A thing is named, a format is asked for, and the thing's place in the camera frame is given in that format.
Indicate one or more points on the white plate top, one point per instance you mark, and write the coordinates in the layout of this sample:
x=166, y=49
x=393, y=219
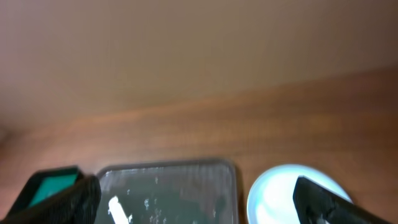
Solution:
x=270, y=199

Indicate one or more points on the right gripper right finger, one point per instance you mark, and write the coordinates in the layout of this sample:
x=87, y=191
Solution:
x=315, y=204

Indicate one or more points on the large dark serving tray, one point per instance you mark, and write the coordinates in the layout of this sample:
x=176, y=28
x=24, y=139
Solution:
x=187, y=191

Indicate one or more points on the small green water tray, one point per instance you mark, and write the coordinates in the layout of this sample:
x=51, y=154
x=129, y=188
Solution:
x=43, y=184

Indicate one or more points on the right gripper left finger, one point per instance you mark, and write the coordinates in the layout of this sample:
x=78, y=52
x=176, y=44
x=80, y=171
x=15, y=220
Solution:
x=77, y=204

